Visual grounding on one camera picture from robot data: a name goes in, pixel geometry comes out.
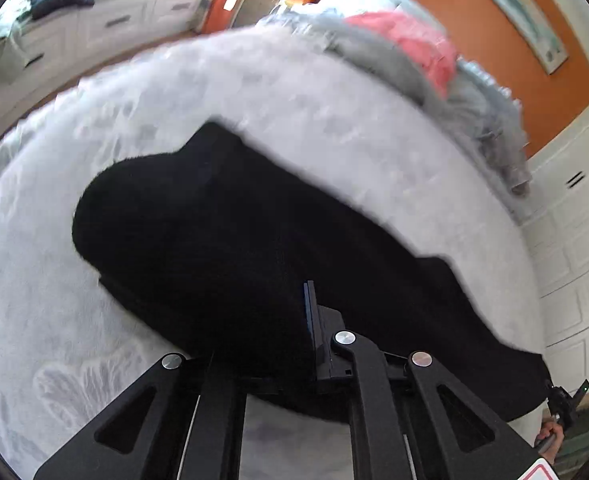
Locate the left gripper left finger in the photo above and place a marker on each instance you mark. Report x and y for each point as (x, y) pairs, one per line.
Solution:
(182, 419)

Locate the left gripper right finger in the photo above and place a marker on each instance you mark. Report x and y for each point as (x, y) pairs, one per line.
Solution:
(411, 418)

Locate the black pants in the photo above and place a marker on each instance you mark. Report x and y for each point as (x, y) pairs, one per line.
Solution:
(211, 246)

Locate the person's right hand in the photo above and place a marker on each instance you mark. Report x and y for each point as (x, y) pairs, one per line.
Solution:
(550, 439)

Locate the grey butterfly bedspread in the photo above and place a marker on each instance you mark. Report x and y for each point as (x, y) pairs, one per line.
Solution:
(68, 347)

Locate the white wardrobe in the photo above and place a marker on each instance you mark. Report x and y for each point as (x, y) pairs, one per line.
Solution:
(557, 235)

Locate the grey duvet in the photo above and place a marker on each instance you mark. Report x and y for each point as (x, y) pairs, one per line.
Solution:
(478, 114)

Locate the pink pillow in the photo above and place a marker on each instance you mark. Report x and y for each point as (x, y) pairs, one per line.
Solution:
(430, 49)

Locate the white window drawer cabinet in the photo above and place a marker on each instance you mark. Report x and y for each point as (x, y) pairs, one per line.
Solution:
(70, 41)

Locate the framed wall picture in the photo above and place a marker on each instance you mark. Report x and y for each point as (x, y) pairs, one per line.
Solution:
(536, 30)

